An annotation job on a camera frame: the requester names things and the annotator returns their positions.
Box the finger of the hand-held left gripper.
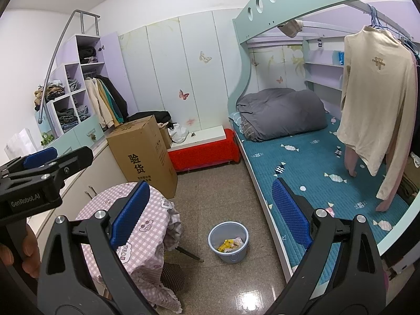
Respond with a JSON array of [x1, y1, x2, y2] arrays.
[[0, 147, 59, 175], [0, 146, 94, 201]]

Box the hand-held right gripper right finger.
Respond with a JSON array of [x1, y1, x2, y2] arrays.
[[269, 177, 388, 315]]

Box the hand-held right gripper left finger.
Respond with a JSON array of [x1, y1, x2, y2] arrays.
[[37, 181, 155, 315]]

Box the light blue plastic bin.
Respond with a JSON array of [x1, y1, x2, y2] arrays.
[[208, 221, 249, 264]]

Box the person's left hand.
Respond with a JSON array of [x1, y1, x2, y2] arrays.
[[0, 226, 40, 279]]

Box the white cabinet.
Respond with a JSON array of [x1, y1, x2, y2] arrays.
[[26, 143, 132, 246]]

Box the white paper bag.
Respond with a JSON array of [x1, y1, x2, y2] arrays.
[[4, 128, 37, 163]]

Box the pink checked tablecloth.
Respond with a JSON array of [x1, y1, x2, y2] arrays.
[[75, 182, 183, 314]]

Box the dark folded clothes stack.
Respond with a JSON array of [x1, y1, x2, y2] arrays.
[[56, 108, 79, 131]]

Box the teal candy print bed mat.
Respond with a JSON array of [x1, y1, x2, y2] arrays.
[[231, 112, 411, 286]]

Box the blue jeans stack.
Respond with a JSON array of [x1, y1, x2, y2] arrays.
[[76, 104, 91, 122]]

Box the large cardboard box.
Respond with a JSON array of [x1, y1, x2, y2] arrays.
[[106, 115, 178, 199]]

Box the yellow garment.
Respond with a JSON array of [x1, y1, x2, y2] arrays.
[[98, 80, 120, 127]]

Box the cream jacket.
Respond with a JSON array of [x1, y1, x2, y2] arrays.
[[85, 78, 112, 129]]

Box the tan clothes pile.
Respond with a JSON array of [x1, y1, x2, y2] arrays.
[[34, 80, 66, 111]]

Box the green garment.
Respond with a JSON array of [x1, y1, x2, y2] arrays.
[[102, 79, 124, 123]]

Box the black table leg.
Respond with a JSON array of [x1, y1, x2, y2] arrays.
[[175, 246, 204, 263]]

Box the dark woven stool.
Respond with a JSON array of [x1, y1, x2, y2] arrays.
[[161, 262, 185, 291]]

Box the black coat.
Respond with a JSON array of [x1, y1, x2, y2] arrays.
[[97, 75, 129, 120]]

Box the small cardboard box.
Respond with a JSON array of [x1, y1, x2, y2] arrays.
[[159, 126, 173, 150]]

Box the black clothing pile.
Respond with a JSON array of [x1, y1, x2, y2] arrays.
[[127, 111, 172, 125]]

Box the white plastic bag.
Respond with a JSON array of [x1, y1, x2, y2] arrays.
[[169, 123, 190, 144]]

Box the red cloth covered bench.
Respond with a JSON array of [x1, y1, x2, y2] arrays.
[[167, 129, 242, 173]]

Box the metal handrail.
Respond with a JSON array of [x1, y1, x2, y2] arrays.
[[37, 10, 101, 123]]

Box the grey duvet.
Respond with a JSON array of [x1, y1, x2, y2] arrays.
[[236, 88, 329, 142]]

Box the lilac stair shelf unit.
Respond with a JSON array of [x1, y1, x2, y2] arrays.
[[34, 33, 138, 145]]

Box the white board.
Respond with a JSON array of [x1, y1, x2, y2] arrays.
[[171, 125, 227, 150]]

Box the light blue pillow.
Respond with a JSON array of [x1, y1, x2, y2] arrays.
[[229, 112, 243, 135]]

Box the black folded clothes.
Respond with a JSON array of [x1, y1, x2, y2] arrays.
[[79, 46, 98, 64]]

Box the white panel wardrobe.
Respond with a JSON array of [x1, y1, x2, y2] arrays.
[[118, 9, 250, 132]]

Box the cream sweater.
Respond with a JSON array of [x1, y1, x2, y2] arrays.
[[336, 25, 419, 201]]

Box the lilac bed shelf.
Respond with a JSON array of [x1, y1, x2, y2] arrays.
[[303, 36, 348, 96]]

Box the beige cloth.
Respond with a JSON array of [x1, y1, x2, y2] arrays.
[[277, 20, 304, 38]]

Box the blue clothes hanger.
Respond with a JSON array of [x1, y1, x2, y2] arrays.
[[363, 4, 394, 32]]

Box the turquoise bunk bed frame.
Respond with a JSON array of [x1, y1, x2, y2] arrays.
[[227, 0, 420, 283]]

